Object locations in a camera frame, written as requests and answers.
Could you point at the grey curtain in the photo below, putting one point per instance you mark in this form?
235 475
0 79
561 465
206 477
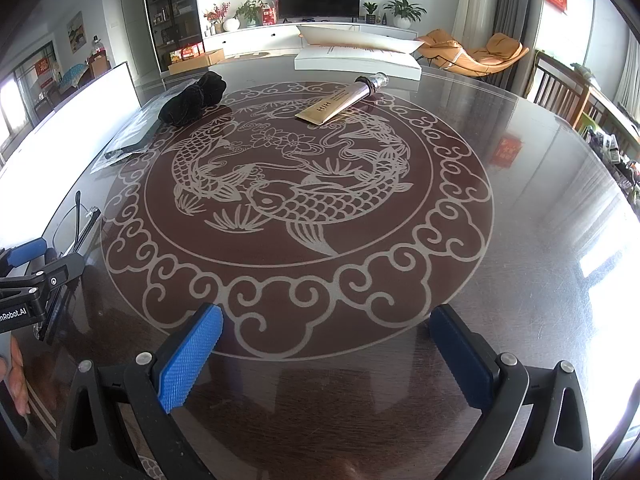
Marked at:
518 19

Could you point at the black display shelf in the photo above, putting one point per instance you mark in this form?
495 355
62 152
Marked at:
174 25

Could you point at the large white storage box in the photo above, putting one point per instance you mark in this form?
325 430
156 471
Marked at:
64 143

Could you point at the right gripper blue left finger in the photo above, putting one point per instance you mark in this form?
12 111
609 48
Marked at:
94 441

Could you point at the gold cosmetic tube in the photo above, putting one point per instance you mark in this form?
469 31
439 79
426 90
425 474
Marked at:
326 109

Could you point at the cardboard box on floor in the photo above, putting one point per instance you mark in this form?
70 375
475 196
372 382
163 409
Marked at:
202 61

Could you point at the green potted plant white pot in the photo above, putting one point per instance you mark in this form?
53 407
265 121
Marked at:
405 13

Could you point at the white TV cabinet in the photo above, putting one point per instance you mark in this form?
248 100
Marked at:
288 37

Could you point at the orange lounge chair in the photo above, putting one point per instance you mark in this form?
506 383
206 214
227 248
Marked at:
446 53

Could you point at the person's hand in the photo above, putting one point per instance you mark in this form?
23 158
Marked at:
12 373

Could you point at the wooden dining chair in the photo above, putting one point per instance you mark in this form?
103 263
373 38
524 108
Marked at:
557 88

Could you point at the framed wall painting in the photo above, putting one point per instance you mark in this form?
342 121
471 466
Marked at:
76 32

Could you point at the red flower vase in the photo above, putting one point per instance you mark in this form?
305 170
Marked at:
215 17

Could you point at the phone case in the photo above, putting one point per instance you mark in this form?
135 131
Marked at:
134 136

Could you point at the black cloth bundle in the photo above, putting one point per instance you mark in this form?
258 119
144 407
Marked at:
189 105

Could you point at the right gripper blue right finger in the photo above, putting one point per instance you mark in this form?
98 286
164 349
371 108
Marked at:
555 443

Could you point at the green leafy plant left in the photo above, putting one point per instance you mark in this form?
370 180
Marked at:
249 13

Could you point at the small dark potted plant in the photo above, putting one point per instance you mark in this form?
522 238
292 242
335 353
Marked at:
371 8

